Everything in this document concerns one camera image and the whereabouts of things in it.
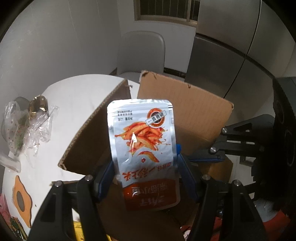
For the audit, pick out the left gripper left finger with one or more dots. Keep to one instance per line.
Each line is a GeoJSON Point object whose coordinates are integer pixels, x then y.
{"type": "Point", "coordinates": [54, 220]}

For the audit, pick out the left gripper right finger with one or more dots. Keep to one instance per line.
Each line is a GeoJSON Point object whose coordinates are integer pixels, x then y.
{"type": "Point", "coordinates": [240, 218]}

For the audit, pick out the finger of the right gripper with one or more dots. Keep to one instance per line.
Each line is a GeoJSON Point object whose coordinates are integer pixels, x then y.
{"type": "Point", "coordinates": [207, 156]}
{"type": "Point", "coordinates": [253, 128]}

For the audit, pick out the silver red spicy snack packet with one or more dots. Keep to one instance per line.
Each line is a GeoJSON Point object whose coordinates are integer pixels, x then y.
{"type": "Point", "coordinates": [144, 152]}

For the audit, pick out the green snack packets pile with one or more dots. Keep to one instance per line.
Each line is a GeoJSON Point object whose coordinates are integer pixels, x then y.
{"type": "Point", "coordinates": [17, 229]}

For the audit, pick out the orange toast-shaped coaster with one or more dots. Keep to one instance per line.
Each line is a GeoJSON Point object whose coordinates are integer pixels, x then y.
{"type": "Point", "coordinates": [22, 201]}

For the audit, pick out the clear crumpled plastic wrapper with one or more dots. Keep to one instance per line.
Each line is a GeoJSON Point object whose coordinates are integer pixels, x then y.
{"type": "Point", "coordinates": [24, 130]}

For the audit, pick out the gold foil wrapper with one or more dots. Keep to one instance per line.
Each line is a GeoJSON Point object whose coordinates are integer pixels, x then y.
{"type": "Point", "coordinates": [38, 103]}

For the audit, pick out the white chair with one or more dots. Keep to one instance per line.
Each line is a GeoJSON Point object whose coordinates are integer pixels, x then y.
{"type": "Point", "coordinates": [139, 51]}

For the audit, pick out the window with frame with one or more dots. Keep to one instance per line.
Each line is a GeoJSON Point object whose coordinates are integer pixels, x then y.
{"type": "Point", "coordinates": [184, 12]}

